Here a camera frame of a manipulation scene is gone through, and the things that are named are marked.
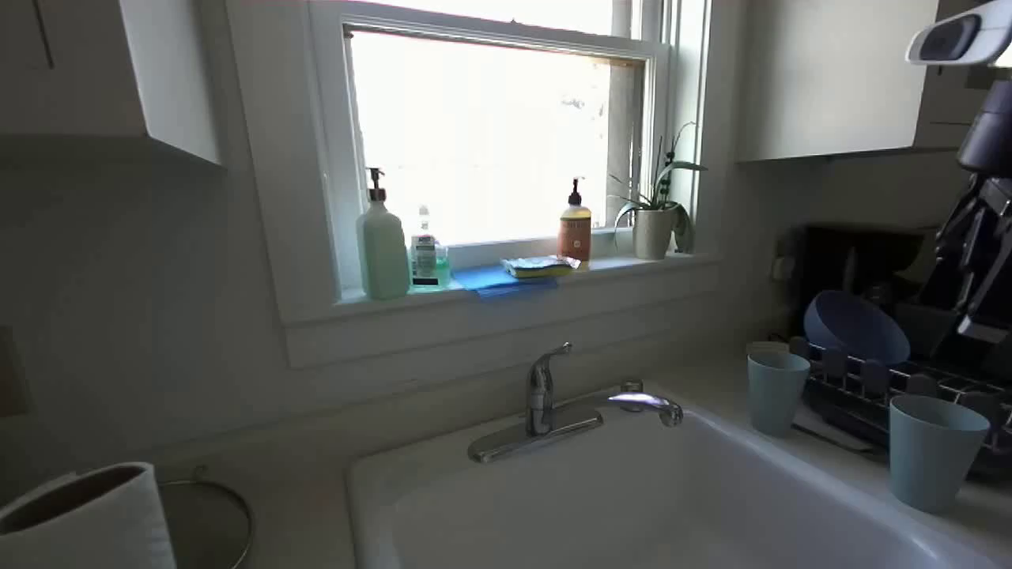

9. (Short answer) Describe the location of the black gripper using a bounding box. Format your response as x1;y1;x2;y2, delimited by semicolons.
927;79;1012;341

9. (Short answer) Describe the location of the light green plastic cup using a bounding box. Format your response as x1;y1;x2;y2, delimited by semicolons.
884;393;993;514
742;338;814;440

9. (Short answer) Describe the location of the black kitchen appliance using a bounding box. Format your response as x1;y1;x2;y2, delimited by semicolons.
786;222;933;319

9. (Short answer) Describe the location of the blue plastic bowl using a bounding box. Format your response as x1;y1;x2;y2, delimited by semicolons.
801;287;913;370

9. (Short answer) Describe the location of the dark dish drying rack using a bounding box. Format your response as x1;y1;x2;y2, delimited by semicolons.
786;332;1012;491

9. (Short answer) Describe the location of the white upper cabinet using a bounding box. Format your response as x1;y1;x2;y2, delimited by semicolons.
0;0;223;167
738;0;946;164

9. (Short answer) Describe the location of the potted plant white pot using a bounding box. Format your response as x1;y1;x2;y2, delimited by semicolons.
611;123;707;261

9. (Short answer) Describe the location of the orange soap pump bottle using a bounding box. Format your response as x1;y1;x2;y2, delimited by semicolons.
556;174;596;264

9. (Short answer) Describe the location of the white kitchen sink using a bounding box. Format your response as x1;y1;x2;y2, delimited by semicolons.
344;404;1012;569

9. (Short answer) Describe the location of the yellow sponge dish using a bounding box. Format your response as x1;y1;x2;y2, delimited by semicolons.
503;254;581;285

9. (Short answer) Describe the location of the chrome sink faucet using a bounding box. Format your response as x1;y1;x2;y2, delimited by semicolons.
466;338;689;469

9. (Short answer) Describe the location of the blue cloth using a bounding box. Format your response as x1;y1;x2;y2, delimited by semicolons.
445;261;562;300

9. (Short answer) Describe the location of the small clear bottle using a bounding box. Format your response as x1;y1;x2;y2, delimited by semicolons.
409;204;456;291

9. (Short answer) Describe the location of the pale green pump bottle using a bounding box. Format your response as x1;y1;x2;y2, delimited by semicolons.
357;164;410;302

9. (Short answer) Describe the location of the round metal strainer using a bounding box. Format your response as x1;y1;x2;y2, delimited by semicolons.
154;469;258;569

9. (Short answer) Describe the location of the white paper towel roll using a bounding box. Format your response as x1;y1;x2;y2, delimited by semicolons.
0;457;179;569

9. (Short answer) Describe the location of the white window frame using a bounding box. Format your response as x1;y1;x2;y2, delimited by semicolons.
274;0;731;370

